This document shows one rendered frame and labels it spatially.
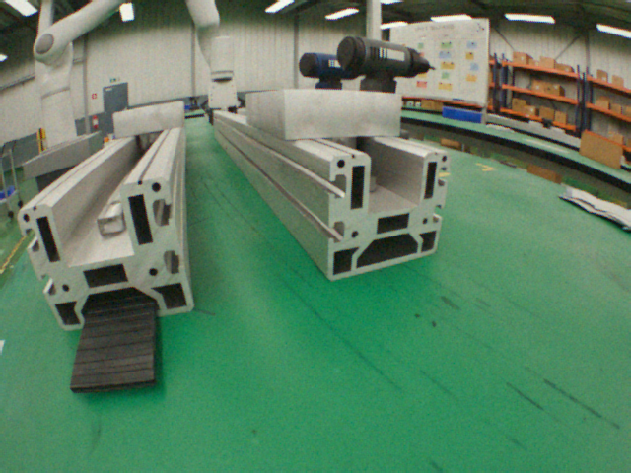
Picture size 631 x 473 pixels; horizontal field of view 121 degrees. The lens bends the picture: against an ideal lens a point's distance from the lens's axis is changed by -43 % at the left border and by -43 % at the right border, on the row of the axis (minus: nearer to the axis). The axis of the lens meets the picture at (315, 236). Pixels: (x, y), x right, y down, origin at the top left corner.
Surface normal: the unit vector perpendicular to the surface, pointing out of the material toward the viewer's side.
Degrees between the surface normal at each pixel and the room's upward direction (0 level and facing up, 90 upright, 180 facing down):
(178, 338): 0
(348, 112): 90
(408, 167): 90
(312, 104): 90
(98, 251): 0
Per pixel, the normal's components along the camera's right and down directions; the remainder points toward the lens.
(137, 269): 0.39, 0.40
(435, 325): 0.00, -0.90
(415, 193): -0.92, 0.17
